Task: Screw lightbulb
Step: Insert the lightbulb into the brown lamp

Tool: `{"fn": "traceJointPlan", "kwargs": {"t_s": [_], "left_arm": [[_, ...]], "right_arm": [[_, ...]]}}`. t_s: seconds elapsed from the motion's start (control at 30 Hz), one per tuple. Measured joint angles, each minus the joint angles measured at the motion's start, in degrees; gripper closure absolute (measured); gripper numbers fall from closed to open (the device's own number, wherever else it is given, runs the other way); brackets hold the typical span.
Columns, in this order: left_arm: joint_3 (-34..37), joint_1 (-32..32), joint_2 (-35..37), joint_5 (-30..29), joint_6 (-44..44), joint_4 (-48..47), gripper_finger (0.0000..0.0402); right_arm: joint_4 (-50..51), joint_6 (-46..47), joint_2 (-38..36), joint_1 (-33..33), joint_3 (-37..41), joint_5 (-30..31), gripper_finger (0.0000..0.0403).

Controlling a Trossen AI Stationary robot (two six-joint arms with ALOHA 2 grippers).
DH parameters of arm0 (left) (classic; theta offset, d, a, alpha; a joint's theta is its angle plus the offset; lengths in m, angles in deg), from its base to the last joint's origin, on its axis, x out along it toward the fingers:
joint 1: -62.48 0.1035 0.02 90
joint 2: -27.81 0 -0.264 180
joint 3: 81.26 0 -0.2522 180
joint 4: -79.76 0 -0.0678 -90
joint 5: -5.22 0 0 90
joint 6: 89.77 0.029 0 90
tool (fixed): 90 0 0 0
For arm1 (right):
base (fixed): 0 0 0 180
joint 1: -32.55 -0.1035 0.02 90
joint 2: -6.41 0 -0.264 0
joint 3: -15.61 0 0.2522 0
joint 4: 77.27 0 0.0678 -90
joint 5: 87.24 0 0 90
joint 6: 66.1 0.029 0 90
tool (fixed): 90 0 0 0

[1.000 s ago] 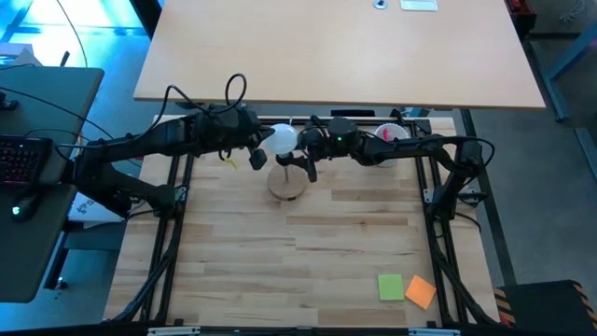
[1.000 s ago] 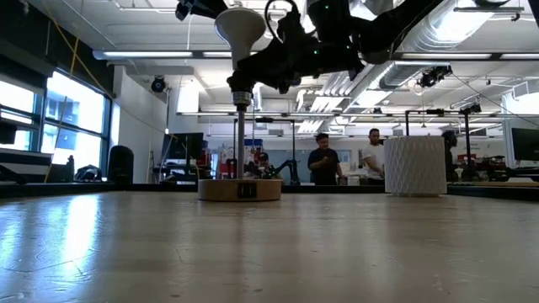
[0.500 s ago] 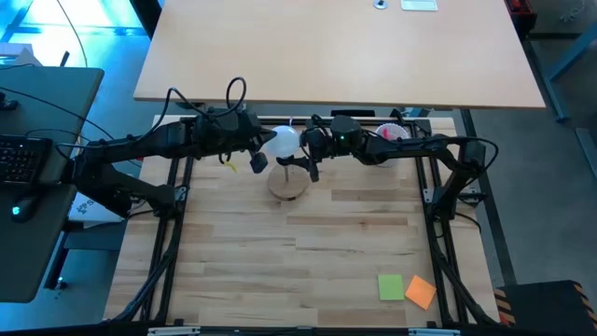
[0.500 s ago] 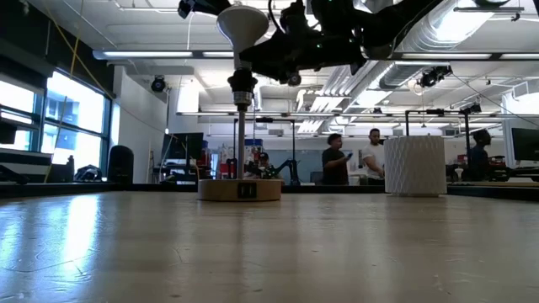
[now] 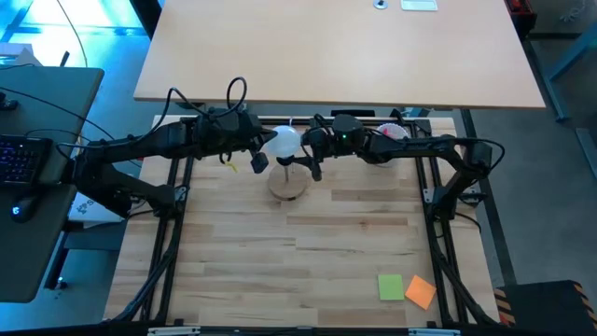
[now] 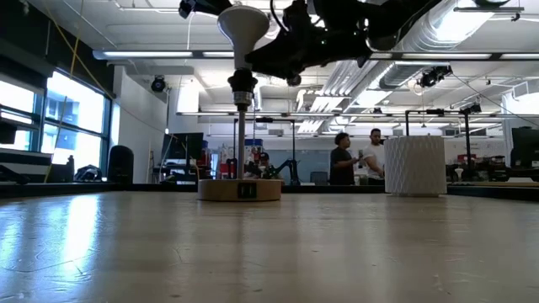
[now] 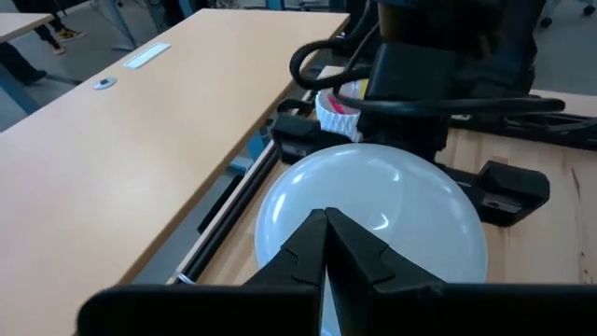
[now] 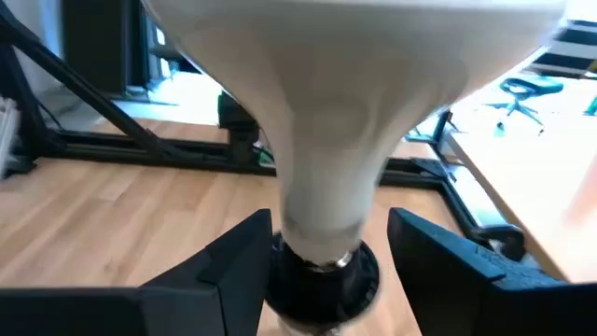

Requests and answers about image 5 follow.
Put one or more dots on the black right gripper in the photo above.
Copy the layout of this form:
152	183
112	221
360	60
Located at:
345	135

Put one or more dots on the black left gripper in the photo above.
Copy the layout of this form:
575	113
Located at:
224	133

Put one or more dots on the white lightbulb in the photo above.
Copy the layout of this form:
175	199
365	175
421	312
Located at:
282	142

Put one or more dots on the wooden base table lamp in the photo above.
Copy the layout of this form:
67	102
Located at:
289	189

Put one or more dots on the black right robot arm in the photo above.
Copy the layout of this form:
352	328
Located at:
420	144

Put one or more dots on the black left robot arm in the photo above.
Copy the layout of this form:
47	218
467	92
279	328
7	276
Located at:
140	140

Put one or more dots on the white textured cylinder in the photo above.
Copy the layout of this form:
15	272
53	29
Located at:
398	130

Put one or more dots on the green sticky note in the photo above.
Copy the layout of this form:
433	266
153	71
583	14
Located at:
391	287

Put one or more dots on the orange sticky note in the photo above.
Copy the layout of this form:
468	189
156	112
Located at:
420	292

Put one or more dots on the round desk grommet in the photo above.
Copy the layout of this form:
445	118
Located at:
380	4

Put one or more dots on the white printed box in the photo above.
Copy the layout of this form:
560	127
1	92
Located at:
86	207

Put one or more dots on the white desk plate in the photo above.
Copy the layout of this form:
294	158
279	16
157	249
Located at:
419	4

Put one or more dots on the black backlit keyboard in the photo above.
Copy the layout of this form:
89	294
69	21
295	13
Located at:
18	161

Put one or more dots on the black computer mouse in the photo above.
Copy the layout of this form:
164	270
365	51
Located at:
23	209

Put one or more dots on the dark grey side desk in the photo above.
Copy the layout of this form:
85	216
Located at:
32	252

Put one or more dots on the black box with hazard stripes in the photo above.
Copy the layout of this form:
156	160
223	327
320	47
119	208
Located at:
545	308

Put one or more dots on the black aluminium table frame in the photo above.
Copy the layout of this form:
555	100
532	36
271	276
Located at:
273	121

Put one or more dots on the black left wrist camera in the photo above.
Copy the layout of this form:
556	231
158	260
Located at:
259	163

